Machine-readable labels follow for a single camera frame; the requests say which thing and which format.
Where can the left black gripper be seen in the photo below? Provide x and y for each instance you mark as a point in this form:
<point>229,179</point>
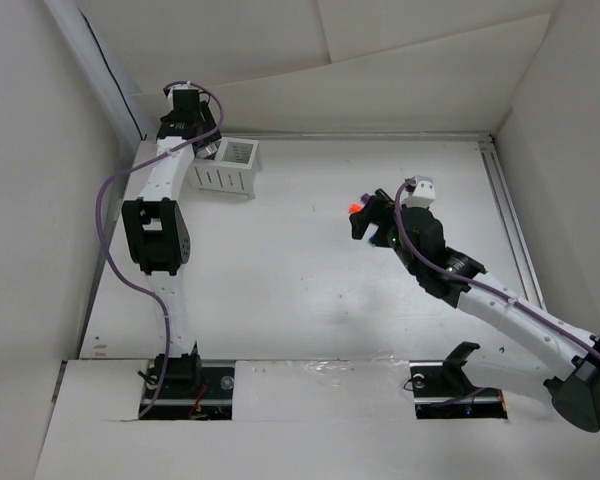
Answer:
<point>208,127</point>

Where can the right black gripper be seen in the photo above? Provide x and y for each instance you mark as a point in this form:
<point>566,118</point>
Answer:
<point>379,207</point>

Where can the clear jar of paper clips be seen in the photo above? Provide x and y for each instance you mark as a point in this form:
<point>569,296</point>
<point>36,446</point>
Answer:
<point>209,151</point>

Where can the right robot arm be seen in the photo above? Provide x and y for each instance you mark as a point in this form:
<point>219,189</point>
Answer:
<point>564,366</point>

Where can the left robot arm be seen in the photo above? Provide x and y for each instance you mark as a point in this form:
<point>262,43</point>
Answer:
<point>158,238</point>

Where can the orange highlighter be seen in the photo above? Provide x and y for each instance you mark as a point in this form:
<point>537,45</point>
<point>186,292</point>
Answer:
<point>353,207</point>

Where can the white two-compartment organizer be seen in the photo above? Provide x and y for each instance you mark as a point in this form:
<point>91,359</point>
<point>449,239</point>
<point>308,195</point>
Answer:
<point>232,169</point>

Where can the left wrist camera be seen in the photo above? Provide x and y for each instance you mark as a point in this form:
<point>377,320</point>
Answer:
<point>172,87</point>

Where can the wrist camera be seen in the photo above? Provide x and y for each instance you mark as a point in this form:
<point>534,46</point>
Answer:
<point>420,192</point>
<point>172,87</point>

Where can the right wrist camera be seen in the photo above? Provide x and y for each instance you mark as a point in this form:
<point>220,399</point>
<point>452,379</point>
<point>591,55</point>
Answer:
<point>420,192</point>

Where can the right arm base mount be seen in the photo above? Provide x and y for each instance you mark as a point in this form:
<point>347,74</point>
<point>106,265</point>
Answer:
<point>441,390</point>

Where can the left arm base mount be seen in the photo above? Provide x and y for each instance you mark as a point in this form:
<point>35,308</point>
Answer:
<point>208,399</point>

